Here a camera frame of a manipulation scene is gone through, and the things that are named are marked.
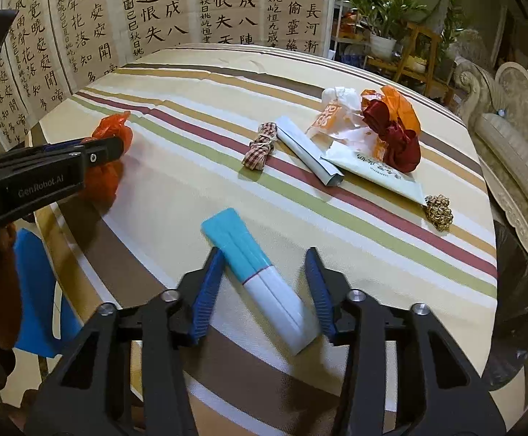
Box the red-orange plastic bag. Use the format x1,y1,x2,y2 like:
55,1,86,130
83,111,133,207

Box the checkered cloth bundle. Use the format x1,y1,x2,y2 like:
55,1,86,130
242,122,278,171

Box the teal white box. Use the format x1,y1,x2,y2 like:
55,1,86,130
201,208,320,354

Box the pale green wipes packet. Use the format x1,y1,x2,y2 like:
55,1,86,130
321,142,426,206

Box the orange plastic bag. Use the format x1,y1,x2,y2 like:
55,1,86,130
361,85,422,136

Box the black lined trash bin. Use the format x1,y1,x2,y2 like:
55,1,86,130
483,221,528,391

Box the calligraphy folding screen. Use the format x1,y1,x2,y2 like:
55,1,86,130
0,0,334,149

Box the striped tablecloth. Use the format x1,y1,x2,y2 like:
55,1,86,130
29,43,500,436

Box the brown patterned small pouch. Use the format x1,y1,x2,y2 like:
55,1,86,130
423,195,453,232

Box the grey white long box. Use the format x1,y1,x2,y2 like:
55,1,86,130
275,116,344,187

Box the white orange printed bag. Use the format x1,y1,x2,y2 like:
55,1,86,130
305,87,387,161

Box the dark red crumpled bag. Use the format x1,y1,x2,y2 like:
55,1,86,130
362,100,421,173

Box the ornate white sofa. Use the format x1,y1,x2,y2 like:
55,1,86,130
453,57,528,253

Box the potted plant white pot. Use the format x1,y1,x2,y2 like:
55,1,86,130
348,0,429,61

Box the wooden plant stand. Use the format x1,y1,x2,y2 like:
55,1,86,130
366,22,454,107

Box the tall green potted plant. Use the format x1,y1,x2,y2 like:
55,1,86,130
434,0,466,82

